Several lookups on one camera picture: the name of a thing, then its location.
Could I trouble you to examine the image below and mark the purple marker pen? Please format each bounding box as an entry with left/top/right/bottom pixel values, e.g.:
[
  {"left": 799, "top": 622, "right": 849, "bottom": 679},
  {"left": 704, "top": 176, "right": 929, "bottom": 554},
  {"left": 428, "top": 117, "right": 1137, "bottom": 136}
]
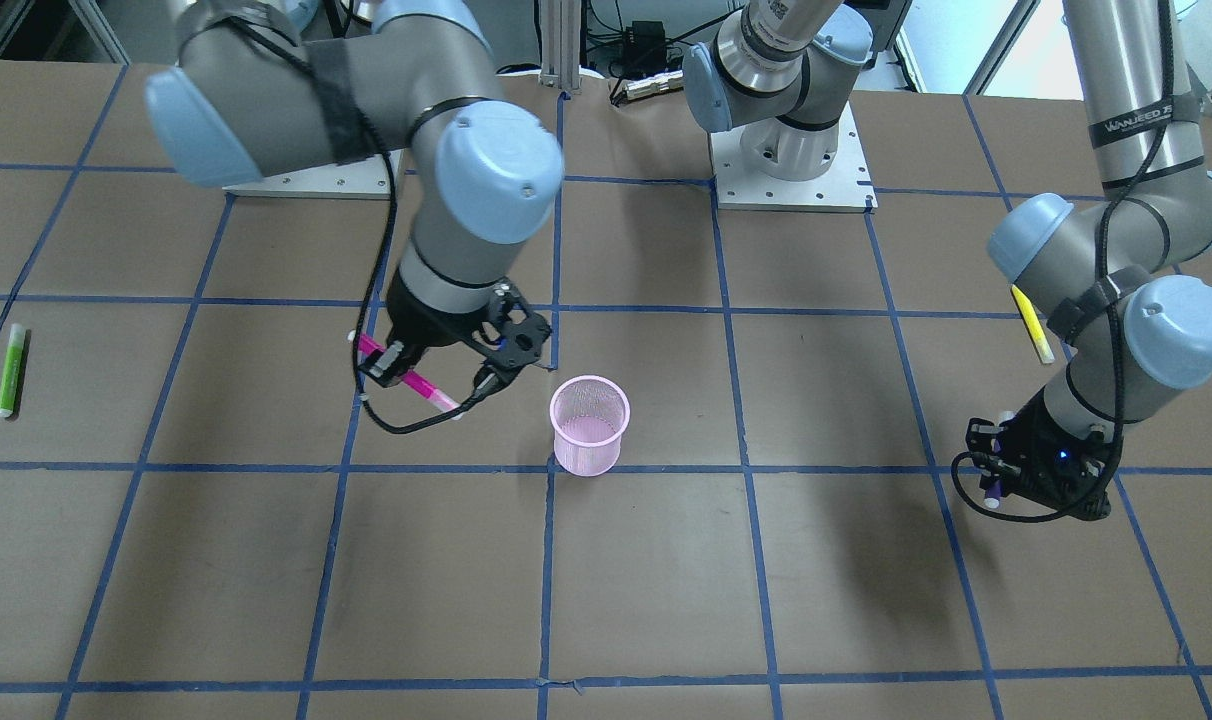
[{"left": 982, "top": 410, "right": 1016, "bottom": 510}]

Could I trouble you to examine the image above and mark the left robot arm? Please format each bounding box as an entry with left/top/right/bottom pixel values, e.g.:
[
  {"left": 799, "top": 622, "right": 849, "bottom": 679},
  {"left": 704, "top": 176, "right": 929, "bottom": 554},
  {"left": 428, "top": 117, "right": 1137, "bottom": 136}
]
[{"left": 682, "top": 1, "right": 1212, "bottom": 521}]

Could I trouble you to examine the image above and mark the pink marker pen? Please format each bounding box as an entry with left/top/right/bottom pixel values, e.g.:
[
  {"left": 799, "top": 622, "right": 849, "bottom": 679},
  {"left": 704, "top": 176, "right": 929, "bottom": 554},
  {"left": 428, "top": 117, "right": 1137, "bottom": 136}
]
[{"left": 347, "top": 331, "right": 459, "bottom": 413}]

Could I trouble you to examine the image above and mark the yellow marker pen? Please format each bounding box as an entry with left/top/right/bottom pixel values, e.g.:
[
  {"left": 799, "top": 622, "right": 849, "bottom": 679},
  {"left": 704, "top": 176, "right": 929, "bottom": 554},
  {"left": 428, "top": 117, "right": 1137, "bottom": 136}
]
[{"left": 1010, "top": 284, "right": 1057, "bottom": 366}]

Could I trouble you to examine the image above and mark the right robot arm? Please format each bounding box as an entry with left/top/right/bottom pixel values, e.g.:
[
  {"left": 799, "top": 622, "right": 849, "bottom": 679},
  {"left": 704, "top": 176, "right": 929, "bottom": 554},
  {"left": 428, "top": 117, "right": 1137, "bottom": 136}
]
[{"left": 144, "top": 1, "right": 564, "bottom": 385}]

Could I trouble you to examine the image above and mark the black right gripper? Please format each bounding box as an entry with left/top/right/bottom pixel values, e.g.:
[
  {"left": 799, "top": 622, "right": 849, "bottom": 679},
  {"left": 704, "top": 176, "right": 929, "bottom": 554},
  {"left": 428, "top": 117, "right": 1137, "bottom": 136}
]
[{"left": 356, "top": 272, "right": 551, "bottom": 396}]

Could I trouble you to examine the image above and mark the pink mesh cup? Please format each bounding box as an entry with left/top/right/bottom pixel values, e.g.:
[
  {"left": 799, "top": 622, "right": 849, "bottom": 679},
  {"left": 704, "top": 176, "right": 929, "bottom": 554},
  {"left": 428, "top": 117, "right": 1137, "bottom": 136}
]
[{"left": 548, "top": 375, "right": 631, "bottom": 478}]

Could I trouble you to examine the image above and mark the aluminium frame post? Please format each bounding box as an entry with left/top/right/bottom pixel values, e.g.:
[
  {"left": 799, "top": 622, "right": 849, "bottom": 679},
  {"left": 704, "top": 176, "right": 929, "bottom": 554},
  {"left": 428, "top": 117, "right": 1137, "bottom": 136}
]
[{"left": 536, "top": 0, "right": 585, "bottom": 96}]

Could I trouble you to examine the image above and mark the green marker pen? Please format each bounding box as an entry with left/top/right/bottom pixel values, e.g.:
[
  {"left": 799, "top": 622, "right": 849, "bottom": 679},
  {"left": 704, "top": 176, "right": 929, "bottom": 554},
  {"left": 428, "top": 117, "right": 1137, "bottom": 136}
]
[{"left": 0, "top": 322, "right": 27, "bottom": 421}]

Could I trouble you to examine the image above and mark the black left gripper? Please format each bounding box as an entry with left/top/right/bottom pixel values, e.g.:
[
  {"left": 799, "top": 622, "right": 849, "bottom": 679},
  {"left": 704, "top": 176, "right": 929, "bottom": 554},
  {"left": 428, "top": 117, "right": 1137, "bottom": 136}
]
[{"left": 966, "top": 392, "right": 1122, "bottom": 521}]

